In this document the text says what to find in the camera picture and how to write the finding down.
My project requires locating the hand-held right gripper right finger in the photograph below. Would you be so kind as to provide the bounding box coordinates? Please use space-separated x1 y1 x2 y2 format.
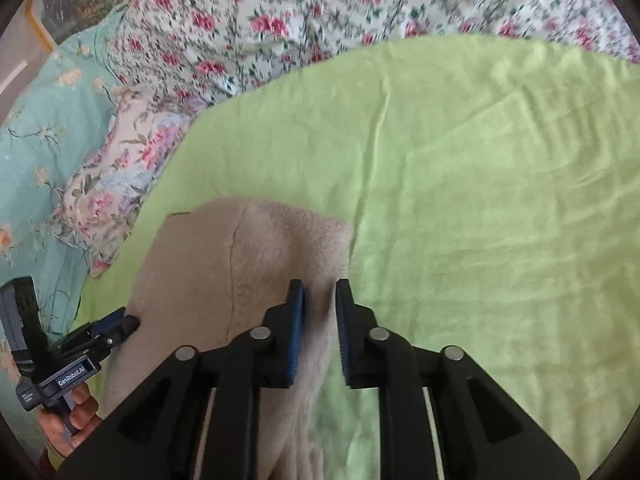
334 278 582 480

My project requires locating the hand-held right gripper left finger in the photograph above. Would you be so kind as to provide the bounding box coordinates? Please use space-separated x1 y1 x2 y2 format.
55 279 306 480

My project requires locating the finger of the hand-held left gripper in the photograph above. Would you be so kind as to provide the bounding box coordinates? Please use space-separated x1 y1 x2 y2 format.
59 308 127 349
75 315 141 361

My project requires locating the beige knit sweater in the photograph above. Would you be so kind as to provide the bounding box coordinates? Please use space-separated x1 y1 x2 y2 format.
102 197 356 480

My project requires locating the person's left hand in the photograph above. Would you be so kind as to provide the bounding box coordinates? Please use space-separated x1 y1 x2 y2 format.
40 382 104 459

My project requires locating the pastel floral pillow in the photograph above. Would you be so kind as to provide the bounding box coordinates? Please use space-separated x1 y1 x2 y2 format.
49 84 195 279

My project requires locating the light green bed sheet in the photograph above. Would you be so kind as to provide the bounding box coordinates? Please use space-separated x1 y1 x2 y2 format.
65 34 640 480

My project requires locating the teal floral blanket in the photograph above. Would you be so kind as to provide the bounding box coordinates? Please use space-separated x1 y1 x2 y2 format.
0 6 132 337

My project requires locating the white pink floral quilt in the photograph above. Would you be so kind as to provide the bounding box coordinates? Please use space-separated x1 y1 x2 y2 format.
106 0 640 112

